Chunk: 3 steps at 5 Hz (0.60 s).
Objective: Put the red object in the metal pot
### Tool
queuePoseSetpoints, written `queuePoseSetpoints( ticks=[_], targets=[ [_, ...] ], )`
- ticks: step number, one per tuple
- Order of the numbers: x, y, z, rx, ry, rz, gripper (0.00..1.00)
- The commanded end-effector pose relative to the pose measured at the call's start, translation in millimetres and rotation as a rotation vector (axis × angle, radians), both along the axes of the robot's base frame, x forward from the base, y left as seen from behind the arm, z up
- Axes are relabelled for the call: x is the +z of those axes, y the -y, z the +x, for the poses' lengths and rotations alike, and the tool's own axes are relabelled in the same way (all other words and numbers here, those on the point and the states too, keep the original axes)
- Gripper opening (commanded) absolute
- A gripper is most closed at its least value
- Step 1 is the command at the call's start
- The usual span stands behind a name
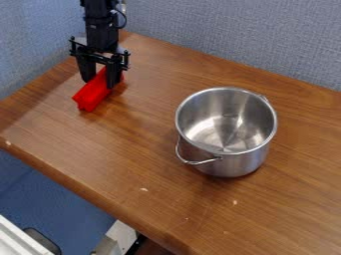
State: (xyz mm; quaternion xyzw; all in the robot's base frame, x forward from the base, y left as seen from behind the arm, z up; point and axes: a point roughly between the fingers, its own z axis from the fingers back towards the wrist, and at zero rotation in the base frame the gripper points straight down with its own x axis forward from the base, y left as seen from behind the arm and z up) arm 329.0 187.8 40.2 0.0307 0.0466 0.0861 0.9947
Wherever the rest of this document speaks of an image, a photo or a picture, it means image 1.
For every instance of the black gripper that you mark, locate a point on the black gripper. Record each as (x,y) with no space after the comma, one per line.
(89,56)

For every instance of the red rectangular block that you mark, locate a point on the red rectangular block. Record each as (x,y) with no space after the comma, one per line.
(91,94)

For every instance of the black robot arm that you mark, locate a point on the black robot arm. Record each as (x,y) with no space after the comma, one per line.
(100,49)

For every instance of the stainless steel pot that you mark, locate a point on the stainless steel pot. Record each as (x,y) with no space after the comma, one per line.
(226,125)

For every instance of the white table leg base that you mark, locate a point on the white table leg base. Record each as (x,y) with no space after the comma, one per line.
(117,240)

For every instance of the white furniture piece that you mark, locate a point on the white furniture piece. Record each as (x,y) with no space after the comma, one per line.
(14,242)

